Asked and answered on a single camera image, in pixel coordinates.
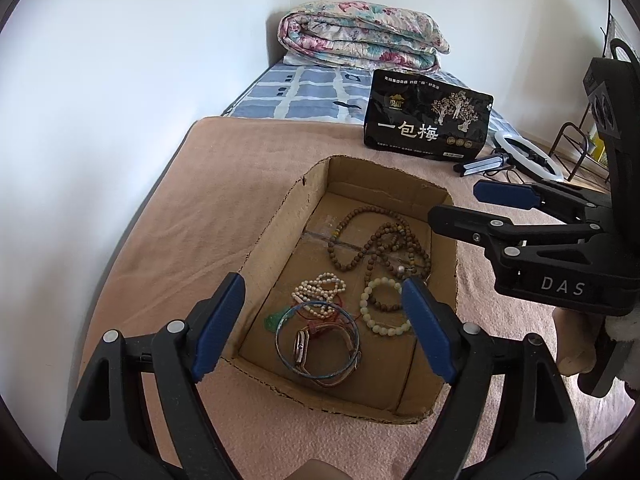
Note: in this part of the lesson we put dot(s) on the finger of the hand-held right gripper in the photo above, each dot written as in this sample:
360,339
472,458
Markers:
460,220
500,193

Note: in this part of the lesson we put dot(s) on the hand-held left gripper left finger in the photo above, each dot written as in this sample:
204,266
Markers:
220,325

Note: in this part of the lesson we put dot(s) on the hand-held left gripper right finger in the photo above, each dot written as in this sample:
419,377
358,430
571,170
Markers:
430,330

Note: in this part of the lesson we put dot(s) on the thin blue bangle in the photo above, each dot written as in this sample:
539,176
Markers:
281,345

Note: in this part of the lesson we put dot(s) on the cardboard box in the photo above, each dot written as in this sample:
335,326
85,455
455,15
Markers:
350,180

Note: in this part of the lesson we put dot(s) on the person's right hand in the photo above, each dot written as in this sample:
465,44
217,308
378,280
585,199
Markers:
575,342

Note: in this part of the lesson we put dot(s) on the black folded tripod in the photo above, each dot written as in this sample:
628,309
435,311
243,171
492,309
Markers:
480,165

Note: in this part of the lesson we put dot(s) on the yellow box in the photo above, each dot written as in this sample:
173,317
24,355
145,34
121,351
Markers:
597,147

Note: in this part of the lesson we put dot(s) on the dark metal rack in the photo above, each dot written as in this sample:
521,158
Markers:
575,132

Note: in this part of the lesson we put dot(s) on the black snack bag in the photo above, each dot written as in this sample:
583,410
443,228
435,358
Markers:
425,115

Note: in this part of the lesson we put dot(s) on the pink blanket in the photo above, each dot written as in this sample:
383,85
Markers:
225,170

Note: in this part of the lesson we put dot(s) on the thin metal clothes stand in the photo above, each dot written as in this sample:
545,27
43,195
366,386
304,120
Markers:
609,25

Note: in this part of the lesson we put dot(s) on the blue plaid bed sheet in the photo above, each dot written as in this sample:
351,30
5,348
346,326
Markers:
310,95

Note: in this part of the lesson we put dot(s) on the folded floral quilt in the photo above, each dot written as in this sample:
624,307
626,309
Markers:
360,35

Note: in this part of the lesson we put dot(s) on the white pillow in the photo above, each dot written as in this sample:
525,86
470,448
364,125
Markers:
295,59

